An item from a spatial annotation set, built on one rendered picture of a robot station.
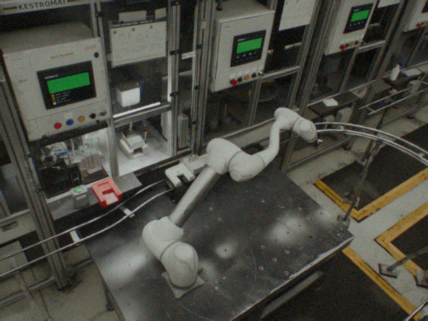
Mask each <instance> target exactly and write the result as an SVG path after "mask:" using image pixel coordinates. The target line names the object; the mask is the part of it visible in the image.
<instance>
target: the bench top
mask: <svg viewBox="0 0 428 321"><path fill-rule="evenodd" d="M289 184H290V185H289ZM189 188H190V186H188V187H185V186H182V187H180V188H178V189H176V192H175V201H176V202H175V203H172V202H171V201H170V200H169V198H168V197H167V195H165V194H163V195H161V196H159V197H157V198H155V199H154V200H152V201H150V202H149V203H147V204H146V205H144V206H143V207H141V208H140V209H139V210H137V211H136V212H134V213H133V214H134V216H132V217H127V218H126V219H125V220H123V221H121V222H120V223H119V224H117V225H115V226H114V227H112V228H111V229H108V230H107V231H104V232H102V233H101V234H98V235H96V236H94V237H92V238H89V239H87V240H85V241H84V242H85V244H86V246H87V248H88V250H89V252H90V254H91V256H92V258H93V260H94V262H95V263H96V266H97V268H98V269H99V271H100V273H101V275H102V277H103V279H104V281H105V283H106V284H107V286H108V288H109V290H110V292H111V294H112V296H113V298H114V300H115V302H116V304H117V306H118V308H119V310H120V312H121V314H122V315H123V317H124V319H125V321H234V320H236V319H237V318H239V317H240V316H242V315H243V314H245V313H246V312H248V311H249V310H251V309H252V308H253V307H255V306H257V305H258V304H259V303H261V302H263V301H264V300H265V299H267V298H268V297H270V296H271V295H273V294H274V293H275V292H277V291H279V290H280V289H282V288H283V287H284V286H286V285H288V284H289V283H290V282H292V281H293V280H295V279H296V278H298V277H299V276H301V275H302V274H304V273H305V272H307V271H308V270H310V269H311V268H312V267H314V266H316V265H317V264H318V263H320V262H322V261H323V260H324V259H326V258H328V257H329V256H330V255H332V254H333V253H334V252H336V251H338V250H339V249H340V248H342V247H344V246H345V245H347V244H348V243H349V242H351V241H352V240H353V239H354V238H355V236H354V235H353V234H352V233H351V232H350V231H349V230H348V229H346V228H345V227H344V226H343V225H342V224H341V223H339V222H338V221H337V220H336V219H335V218H334V217H333V216H332V215H331V214H330V213H328V212H327V211H326V210H324V209H323V207H321V205H319V204H318V203H317V202H316V201H315V200H314V199H313V198H311V197H310V196H309V195H308V194H307V193H305V191H304V190H303V189H301V188H300V187H299V186H298V185H297V184H295V183H294V182H293V181H292V180H291V179H290V178H289V177H288V176H287V175H286V174H285V173H283V172H282V171H281V170H280V169H279V168H277V167H276V166H275V165H274V164H273V163H272V162H270V163H269V164H268V165H267V166H266V167H265V168H264V169H263V170H262V171H261V172H260V173H259V174H257V175H255V176H254V177H252V178H251V179H248V180H245V181H242V182H237V181H235V180H233V179H232V178H231V177H230V176H229V175H228V174H227V173H225V174H223V175H220V177H219V178H218V180H217V181H216V182H215V184H214V185H213V186H212V188H211V189H210V191H209V192H208V193H207V195H206V196H205V197H204V199H203V200H202V201H201V203H200V204H199V206H198V207H197V208H196V210H195V211H194V212H193V214H192V215H191V216H190V218H189V219H188V220H187V222H186V223H185V225H184V226H183V235H182V238H181V242H182V243H186V244H188V245H190V246H192V247H193V248H194V250H195V251H196V253H197V256H198V261H199V266H200V265H202V267H203V270H202V271H200V272H199V273H198V276H199V277H200V278H201V279H202V280H203V281H204V285H203V286H200V287H197V288H196V289H194V290H192V291H190V292H189V293H187V294H185V295H184V296H182V298H181V299H176V298H175V294H174V293H173V291H172V290H171V288H170V286H169V285H168V283H167V281H166V280H165V279H163V277H162V273H163V272H166V271H167V270H166V268H165V267H164V265H163V264H162V262H161V261H160V260H159V259H157V258H156V257H155V256H154V255H153V254H152V252H151V251H149V249H148V248H147V246H146V245H145V242H144V240H143V229H144V228H145V226H146V225H147V224H148V223H150V222H151V221H154V220H160V219H161V218H162V217H168V216H169V215H170V214H171V212H172V211H173V210H174V209H175V207H176V205H177V204H178V203H179V202H180V200H181V199H182V197H183V196H184V195H185V193H186V192H187V191H188V189H189ZM165 191H166V183H164V184H162V185H159V186H157V187H154V188H152V189H150V190H147V191H145V192H142V193H140V194H138V195H136V196H134V197H133V198H132V199H130V200H128V201H127V202H126V203H124V204H123V206H125V207H126V208H127V209H128V210H129V211H131V212H132V211H134V210H135V209H136V208H137V207H139V206H141V205H142V204H143V203H145V202H147V201H148V200H149V199H151V198H153V197H155V196H156V195H158V194H160V193H163V192H165ZM125 200H126V199H125ZM125 200H123V201H125ZM123 201H120V202H118V203H115V204H112V205H111V206H108V207H105V208H103V209H101V210H98V211H95V212H93V213H91V214H88V215H86V216H84V217H81V218H78V219H76V220H74V223H75V225H76V226H79V225H82V224H84V223H86V222H89V221H91V220H93V219H95V218H97V217H100V216H101V215H103V214H105V213H107V212H108V211H110V210H112V209H113V208H114V207H116V206H117V205H119V204H120V203H122V202H123ZM277 204H279V206H277ZM126 215H127V214H126V213H124V212H123V211H122V210H121V209H120V208H117V209H115V210H114V211H112V212H111V213H109V214H107V215H106V216H104V217H103V218H100V219H99V220H96V221H95V222H92V223H90V224H87V225H85V226H83V227H80V228H78V231H79V233H80V235H81V237H82V238H86V237H88V236H90V235H92V234H95V233H97V232H99V231H102V230H103V229H105V228H107V227H109V226H111V225H113V224H114V223H116V222H118V221H119V220H120V219H122V218H124V217H125V216H126ZM254 217H256V218H254ZM310 218H311V219H312V220H310Z"/></svg>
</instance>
